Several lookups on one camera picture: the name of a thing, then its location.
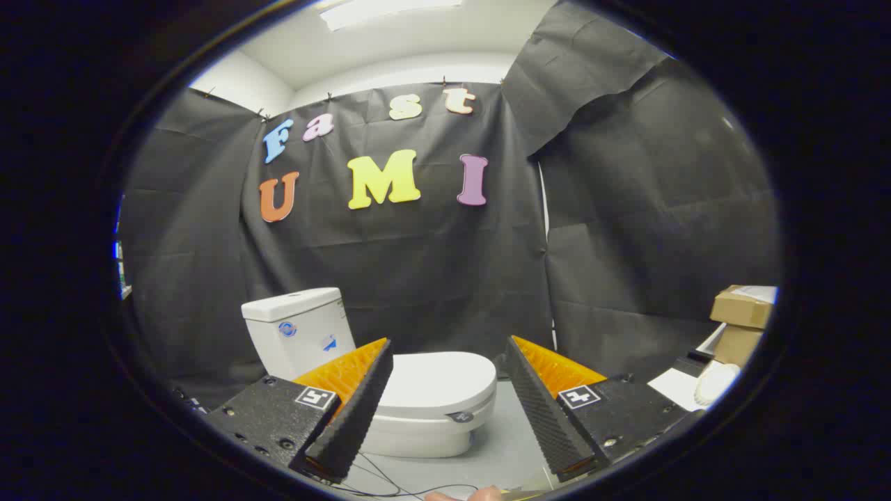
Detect white rounded object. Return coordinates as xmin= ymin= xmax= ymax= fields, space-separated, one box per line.
xmin=694 ymin=362 xmax=741 ymax=407

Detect white toilet tank lid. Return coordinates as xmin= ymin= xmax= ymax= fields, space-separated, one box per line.
xmin=242 ymin=287 xmax=343 ymax=323

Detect white ceramic toilet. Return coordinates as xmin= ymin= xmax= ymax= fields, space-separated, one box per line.
xmin=242 ymin=287 xmax=498 ymax=459

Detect cardboard box with white label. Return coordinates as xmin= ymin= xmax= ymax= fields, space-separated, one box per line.
xmin=710 ymin=285 xmax=778 ymax=329

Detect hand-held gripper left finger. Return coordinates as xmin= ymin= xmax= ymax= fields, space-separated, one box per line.
xmin=205 ymin=338 xmax=394 ymax=484

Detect black backdrop cloth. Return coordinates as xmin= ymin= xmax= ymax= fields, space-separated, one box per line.
xmin=120 ymin=0 xmax=780 ymax=411

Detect white toilet seat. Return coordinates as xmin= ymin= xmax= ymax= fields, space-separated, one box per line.
xmin=374 ymin=393 xmax=497 ymax=428

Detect plain cardboard box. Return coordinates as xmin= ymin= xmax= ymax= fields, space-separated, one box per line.
xmin=713 ymin=326 xmax=764 ymax=367

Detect ceiling light panel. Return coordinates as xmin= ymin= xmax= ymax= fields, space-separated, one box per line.
xmin=317 ymin=0 xmax=464 ymax=32

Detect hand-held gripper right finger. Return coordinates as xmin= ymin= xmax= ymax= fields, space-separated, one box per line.
xmin=505 ymin=335 xmax=704 ymax=482

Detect thin black cables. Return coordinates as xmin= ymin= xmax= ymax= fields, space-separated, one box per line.
xmin=334 ymin=452 xmax=481 ymax=499

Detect white paper sheet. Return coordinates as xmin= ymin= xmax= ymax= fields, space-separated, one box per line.
xmin=647 ymin=367 xmax=705 ymax=412

